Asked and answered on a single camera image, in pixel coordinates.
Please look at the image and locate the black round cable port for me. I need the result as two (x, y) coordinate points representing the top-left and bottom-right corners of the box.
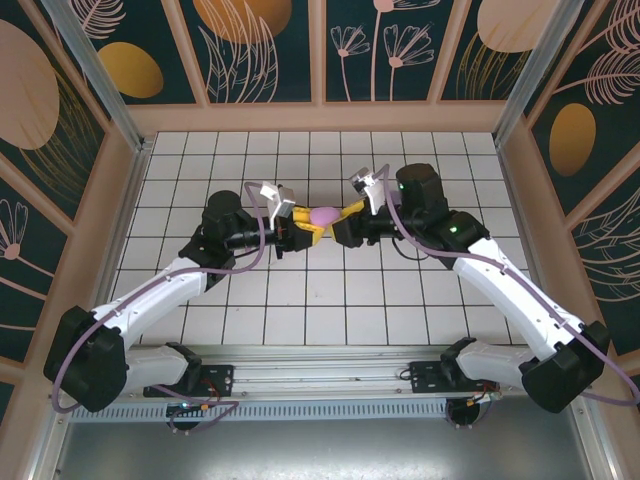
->
(166, 416), (202, 435)
(447, 399), (490, 431)

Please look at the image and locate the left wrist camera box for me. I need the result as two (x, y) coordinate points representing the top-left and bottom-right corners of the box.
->
(259, 180), (297, 220)

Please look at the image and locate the aluminium mounting rail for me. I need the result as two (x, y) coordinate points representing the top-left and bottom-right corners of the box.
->
(49, 344), (589, 401)

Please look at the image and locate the aluminium corner post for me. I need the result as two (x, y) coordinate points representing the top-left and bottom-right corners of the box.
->
(492, 0), (576, 149)
(42, 0), (151, 154)

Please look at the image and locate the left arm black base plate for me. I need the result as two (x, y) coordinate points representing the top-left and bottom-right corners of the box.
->
(143, 363), (236, 399)

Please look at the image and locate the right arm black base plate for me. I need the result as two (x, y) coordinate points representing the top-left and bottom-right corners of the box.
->
(408, 360), (501, 396)

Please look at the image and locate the thin black cable loop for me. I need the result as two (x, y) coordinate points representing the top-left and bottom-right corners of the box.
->
(393, 238), (429, 262)

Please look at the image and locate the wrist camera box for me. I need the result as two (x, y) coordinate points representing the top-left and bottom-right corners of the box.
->
(348, 167), (385, 202)
(259, 180), (297, 220)

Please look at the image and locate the pink earbud charging case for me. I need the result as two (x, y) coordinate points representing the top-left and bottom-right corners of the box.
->
(308, 205), (339, 227)

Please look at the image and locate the grey slotted cable duct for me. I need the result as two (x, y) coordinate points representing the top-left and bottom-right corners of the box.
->
(69, 399), (451, 424)

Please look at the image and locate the grey sheet metal panel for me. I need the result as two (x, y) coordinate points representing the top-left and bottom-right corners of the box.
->
(49, 419), (594, 480)

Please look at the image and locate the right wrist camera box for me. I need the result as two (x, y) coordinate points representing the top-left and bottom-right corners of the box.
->
(348, 167), (385, 202)

